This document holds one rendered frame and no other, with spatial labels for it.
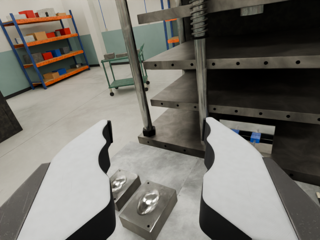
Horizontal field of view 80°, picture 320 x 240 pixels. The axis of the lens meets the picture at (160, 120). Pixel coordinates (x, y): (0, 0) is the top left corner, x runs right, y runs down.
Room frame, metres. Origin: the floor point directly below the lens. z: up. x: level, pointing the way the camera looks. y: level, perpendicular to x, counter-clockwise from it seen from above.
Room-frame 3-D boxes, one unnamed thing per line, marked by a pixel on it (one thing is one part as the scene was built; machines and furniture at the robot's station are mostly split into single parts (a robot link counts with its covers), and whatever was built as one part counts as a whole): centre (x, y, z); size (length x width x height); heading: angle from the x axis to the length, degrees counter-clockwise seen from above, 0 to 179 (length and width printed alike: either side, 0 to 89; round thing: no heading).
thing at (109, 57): (4.67, 0.56, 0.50); 0.98 x 0.55 x 1.01; 84
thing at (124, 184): (0.68, 0.25, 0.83); 0.17 x 0.13 x 0.06; 144
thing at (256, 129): (1.05, -0.58, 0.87); 0.50 x 0.27 x 0.17; 144
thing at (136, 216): (0.53, 0.11, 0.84); 0.20 x 0.15 x 0.07; 144
